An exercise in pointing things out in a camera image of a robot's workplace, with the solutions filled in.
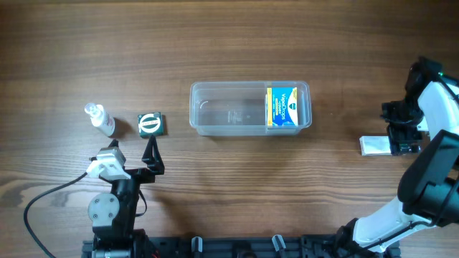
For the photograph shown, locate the green square box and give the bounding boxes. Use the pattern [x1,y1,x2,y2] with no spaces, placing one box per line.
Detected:
[138,112,164,138]

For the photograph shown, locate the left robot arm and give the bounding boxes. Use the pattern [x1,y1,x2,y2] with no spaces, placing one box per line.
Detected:
[82,135,165,258]

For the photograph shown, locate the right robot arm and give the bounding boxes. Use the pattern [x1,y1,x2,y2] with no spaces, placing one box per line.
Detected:
[331,57,458,257]

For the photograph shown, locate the white green medicine box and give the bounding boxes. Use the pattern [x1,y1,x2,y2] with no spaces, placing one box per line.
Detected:
[359,135,392,156]

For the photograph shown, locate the left black cable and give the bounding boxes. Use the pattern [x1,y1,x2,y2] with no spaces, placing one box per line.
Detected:
[23,171,89,258]

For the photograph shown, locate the white spray bottle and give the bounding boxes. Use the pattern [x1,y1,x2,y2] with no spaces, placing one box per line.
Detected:
[85,103,115,137]

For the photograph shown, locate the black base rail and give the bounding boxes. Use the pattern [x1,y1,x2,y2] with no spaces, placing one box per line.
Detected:
[81,234,401,258]

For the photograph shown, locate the clear plastic container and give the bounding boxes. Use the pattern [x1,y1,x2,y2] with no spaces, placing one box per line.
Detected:
[189,81,312,136]

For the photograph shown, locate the blue VapoDrops box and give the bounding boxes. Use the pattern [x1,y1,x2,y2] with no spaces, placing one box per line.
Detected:
[266,87,298,128]

